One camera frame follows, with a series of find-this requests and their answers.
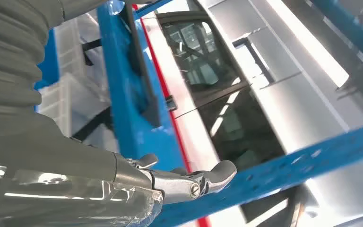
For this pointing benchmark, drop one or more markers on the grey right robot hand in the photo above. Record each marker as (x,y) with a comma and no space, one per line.
(59,163)

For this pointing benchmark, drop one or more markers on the black chrome cylinder post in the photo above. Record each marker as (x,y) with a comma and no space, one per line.
(171,103)

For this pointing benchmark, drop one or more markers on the white car with red stripe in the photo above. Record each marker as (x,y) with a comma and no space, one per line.
(294,109)

